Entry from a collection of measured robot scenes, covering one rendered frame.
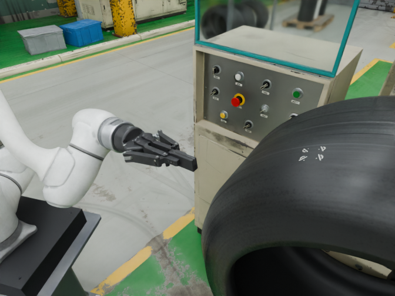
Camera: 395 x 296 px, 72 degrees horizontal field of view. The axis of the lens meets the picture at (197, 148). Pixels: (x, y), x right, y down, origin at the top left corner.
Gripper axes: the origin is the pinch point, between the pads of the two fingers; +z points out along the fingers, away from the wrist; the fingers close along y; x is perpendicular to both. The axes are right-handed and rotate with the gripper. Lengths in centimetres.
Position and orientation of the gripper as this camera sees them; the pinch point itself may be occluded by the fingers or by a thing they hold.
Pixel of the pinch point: (182, 160)
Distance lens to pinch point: 60.3
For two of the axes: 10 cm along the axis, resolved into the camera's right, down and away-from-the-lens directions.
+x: 1.2, 8.3, 5.4
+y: 6.2, -4.9, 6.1
